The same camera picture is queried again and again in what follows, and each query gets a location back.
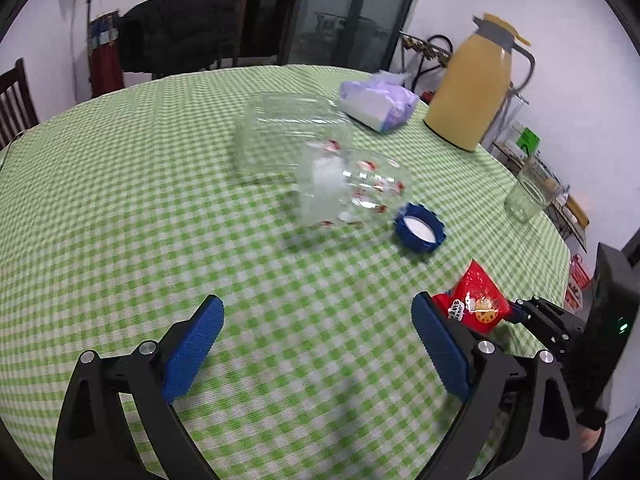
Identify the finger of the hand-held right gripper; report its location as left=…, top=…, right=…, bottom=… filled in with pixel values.
left=505, top=296, right=586, bottom=356

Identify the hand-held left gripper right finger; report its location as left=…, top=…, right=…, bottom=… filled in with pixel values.
left=411, top=291, right=585, bottom=480

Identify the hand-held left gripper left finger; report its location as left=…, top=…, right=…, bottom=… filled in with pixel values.
left=52, top=294, right=225, bottom=480

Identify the red snack wrapper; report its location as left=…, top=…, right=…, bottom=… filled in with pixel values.
left=431, top=259, right=512, bottom=335

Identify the person's right hand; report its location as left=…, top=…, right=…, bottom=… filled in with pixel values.
left=580, top=425, right=604, bottom=454

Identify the red white printed box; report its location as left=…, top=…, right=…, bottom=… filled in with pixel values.
left=565, top=255, right=594, bottom=311

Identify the green checked tablecloth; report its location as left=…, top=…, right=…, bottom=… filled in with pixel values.
left=0, top=64, right=572, bottom=480

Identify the blue jar lid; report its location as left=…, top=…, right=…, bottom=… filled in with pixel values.
left=394, top=202, right=446, bottom=255

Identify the clear drinking glass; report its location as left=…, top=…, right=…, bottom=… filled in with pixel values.
left=504, top=155, right=566, bottom=224

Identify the green paper bag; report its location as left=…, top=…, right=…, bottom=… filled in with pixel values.
left=517, top=127, right=542, bottom=154

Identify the clear plastic bottle pale cap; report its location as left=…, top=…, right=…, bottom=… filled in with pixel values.
left=295, top=142, right=412, bottom=226

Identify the clear plastic container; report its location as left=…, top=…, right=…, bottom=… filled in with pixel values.
left=234, top=91, right=353, bottom=181

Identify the yellow thermos jug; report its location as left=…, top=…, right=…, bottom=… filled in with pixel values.
left=424, top=13, right=536, bottom=152

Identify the purple tissue pack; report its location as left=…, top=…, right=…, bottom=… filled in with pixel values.
left=340, top=71, right=420, bottom=133

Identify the metal drying rack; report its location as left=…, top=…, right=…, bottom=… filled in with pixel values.
left=398, top=30, right=453, bottom=92

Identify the dark wooden chair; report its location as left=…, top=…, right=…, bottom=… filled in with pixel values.
left=0, top=57, right=40, bottom=150

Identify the red blue fabric bag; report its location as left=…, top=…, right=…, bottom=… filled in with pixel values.
left=87, top=10, right=125, bottom=98

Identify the black jacket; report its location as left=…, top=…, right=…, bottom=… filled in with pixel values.
left=117, top=0, right=246, bottom=78

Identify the sliding glass door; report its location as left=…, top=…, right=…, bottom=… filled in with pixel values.
left=152, top=0, right=428, bottom=78

